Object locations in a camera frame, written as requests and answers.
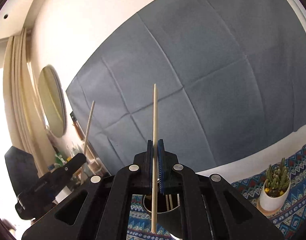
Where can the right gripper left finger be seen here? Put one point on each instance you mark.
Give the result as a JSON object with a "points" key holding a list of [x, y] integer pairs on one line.
{"points": [[98, 209]]}

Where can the black cylindrical utensil holder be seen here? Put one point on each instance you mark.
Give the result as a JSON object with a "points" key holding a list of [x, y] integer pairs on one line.
{"points": [[169, 220]]}

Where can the beige curtain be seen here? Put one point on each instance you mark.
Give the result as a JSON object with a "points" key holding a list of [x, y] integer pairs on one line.
{"points": [[22, 104]]}

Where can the patterned blue tablecloth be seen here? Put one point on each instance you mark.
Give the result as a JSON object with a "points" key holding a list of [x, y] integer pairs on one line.
{"points": [[290, 219]]}

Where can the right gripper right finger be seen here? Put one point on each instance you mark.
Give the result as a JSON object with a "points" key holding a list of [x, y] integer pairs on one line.
{"points": [[210, 207]]}

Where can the wooden chopstick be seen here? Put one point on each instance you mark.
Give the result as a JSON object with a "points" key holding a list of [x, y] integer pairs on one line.
{"points": [[170, 202], [155, 162], [86, 140], [167, 202], [178, 200]]}

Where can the black chair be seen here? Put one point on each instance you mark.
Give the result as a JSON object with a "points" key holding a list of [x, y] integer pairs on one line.
{"points": [[22, 172]]}

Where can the round wall mirror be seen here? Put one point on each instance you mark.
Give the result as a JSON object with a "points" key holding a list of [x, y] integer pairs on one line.
{"points": [[52, 100]]}

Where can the grey-blue fabric backdrop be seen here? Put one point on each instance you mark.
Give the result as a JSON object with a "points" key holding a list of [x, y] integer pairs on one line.
{"points": [[231, 79]]}

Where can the small cactus in white pot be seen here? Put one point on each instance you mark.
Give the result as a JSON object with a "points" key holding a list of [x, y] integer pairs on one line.
{"points": [[275, 188]]}

